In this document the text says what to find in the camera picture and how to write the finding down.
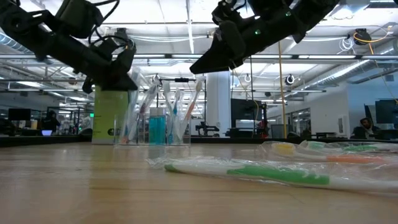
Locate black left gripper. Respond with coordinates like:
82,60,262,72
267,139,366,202
40,29,139,94

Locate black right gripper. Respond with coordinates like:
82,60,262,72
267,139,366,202
189,9,299,75

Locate orange white toothbrush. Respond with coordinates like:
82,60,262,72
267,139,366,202
178,79,205,144

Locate green disinfecting wipes canister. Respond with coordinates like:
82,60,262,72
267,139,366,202
92,85,130,145

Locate white building column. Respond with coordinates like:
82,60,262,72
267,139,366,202
206,70,231,138

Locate black equipment cabinet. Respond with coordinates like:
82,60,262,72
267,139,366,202
230,98,269,138

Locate person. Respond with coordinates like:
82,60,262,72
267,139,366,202
43,110,62,135
350,117,381,140

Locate small black robot stand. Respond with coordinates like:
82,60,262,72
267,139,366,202
195,121,220,138

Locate clear acrylic organizer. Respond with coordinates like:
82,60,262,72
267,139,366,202
113,114,192,147

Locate black computer monitor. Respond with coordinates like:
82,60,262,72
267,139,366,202
7,108,32,121

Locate orange toothbrush yellow bristles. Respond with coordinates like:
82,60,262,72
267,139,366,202
261,141,398,165

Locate dark blue computer monitor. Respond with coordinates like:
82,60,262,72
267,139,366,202
374,98,398,125

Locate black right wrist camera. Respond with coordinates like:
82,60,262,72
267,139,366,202
211,0,249,26

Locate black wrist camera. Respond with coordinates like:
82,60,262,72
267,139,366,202
211,0,249,26
55,0,105,40

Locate black hanging cable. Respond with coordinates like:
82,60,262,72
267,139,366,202
247,55,256,138

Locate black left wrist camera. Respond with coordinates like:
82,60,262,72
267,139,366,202
55,0,105,40

